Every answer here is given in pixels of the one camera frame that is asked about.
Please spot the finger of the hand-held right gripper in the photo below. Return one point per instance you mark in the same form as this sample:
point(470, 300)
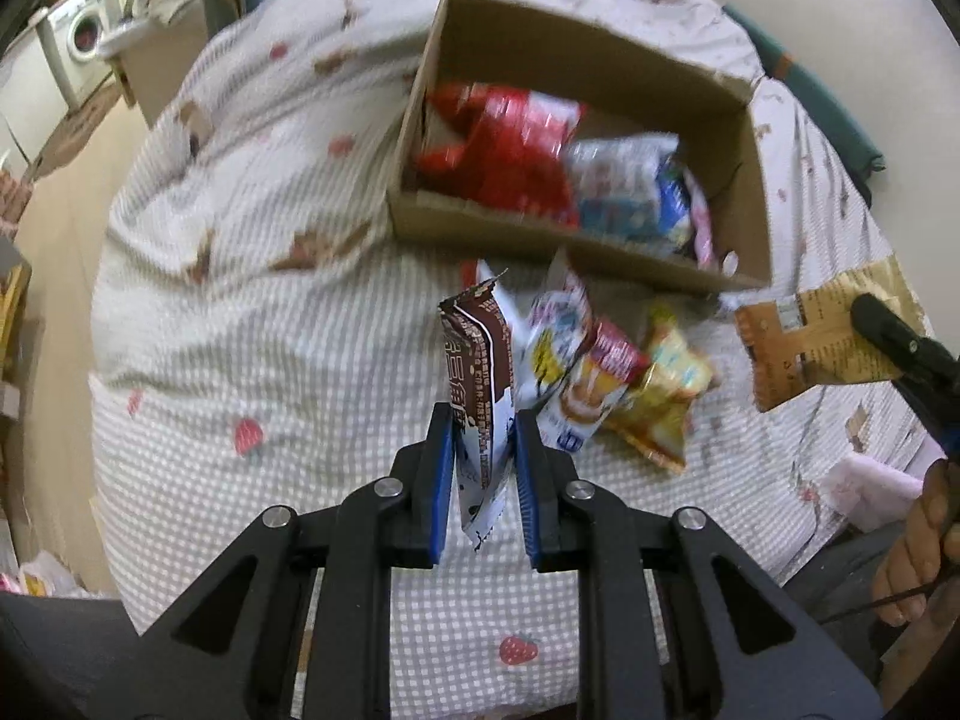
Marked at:
point(900, 341)
point(926, 420)

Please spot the cardboard box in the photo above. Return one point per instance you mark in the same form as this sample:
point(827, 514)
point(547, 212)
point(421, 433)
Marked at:
point(570, 67)

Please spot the white kitchen base cabinet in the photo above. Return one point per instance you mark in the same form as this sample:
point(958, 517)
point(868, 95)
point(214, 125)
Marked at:
point(22, 97)

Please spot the white yellow-print snack bag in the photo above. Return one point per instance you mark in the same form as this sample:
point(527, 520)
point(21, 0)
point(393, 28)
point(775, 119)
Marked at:
point(551, 330)

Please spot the blue puffed snack bag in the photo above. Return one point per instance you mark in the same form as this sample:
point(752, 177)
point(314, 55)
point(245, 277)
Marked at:
point(675, 202)

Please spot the red snack bag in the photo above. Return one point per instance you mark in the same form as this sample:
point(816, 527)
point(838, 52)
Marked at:
point(502, 157)

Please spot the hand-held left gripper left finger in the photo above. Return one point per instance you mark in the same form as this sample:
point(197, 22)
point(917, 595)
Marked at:
point(444, 480)

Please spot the white and blue snack bag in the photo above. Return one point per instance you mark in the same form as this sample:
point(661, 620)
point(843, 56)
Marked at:
point(622, 180)

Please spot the beige side table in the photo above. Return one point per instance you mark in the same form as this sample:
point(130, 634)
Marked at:
point(142, 52)

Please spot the white washing machine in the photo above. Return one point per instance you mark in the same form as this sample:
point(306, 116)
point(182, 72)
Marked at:
point(79, 34)

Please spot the pink snack packet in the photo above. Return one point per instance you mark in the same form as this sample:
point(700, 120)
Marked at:
point(705, 229)

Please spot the teal cushion orange stripe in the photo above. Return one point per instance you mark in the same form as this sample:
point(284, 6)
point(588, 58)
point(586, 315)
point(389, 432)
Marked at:
point(817, 90)

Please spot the checked printed bed sheet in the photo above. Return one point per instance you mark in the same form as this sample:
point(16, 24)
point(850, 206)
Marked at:
point(300, 360)

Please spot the wooden rack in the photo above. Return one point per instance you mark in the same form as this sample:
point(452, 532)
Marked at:
point(11, 300)

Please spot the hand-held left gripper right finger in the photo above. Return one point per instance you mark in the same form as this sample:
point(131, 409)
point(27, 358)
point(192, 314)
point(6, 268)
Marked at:
point(526, 487)

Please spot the person's right hand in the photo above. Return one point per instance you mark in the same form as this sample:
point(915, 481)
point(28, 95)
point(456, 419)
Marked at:
point(922, 547)

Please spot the white red-label snack packet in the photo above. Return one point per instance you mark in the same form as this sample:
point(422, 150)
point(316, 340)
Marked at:
point(592, 390)

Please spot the person's dark grey trousers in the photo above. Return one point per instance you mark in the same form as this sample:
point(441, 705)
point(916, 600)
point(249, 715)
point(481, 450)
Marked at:
point(45, 660)

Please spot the brown floor rug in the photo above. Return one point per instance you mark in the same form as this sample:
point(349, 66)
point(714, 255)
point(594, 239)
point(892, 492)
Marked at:
point(82, 124)

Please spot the pink printed cloth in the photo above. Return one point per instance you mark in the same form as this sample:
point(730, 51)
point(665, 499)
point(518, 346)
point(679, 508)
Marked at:
point(877, 487)

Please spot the yellow snack packet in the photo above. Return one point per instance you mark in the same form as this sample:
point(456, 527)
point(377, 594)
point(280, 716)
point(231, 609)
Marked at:
point(667, 390)

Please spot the brown chocolate bar packet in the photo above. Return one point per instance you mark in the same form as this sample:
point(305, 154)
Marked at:
point(480, 390)

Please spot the tan orange snack packet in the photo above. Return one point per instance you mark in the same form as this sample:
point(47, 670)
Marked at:
point(810, 345)

